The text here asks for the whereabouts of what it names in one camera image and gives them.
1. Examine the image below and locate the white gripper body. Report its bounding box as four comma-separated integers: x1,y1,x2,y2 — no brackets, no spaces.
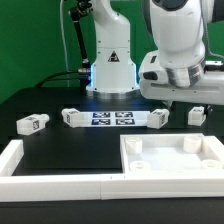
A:
139,51,224,105

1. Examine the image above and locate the white square table top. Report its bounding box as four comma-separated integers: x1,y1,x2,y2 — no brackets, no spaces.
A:
120,133,224,174

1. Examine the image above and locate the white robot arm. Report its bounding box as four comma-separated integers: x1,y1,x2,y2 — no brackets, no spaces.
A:
70,0,224,105

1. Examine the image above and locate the white U-shaped fence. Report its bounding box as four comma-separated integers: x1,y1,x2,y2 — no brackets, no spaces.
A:
0,140,224,202

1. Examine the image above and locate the white sheet with markers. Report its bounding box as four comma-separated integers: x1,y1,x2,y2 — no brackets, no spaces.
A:
81,111,150,127

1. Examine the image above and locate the black cable bundle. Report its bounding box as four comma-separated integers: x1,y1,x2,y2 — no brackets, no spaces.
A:
34,6,92,89

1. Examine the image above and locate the white thin cable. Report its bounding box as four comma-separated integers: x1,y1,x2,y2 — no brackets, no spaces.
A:
59,0,71,88

